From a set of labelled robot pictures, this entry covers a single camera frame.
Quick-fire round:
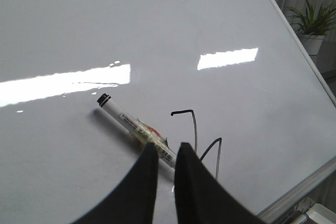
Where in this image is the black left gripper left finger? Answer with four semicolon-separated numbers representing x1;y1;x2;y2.
74;143;159;223

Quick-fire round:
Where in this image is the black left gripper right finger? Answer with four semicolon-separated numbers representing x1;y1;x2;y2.
174;142;263;223

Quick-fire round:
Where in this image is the white whiteboard marker pen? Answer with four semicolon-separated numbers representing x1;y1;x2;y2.
97;93;176;168

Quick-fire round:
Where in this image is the large white whiteboard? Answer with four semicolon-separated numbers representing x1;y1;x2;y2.
1;0;335;223

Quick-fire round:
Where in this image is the red magnet in plastic wrap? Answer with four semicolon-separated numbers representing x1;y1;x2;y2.
137;119;169;147

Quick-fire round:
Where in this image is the white box lower right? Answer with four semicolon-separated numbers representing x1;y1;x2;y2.
291;204;335;224

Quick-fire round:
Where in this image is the green potted plant white pot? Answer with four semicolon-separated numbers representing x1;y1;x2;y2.
286;0;335;56

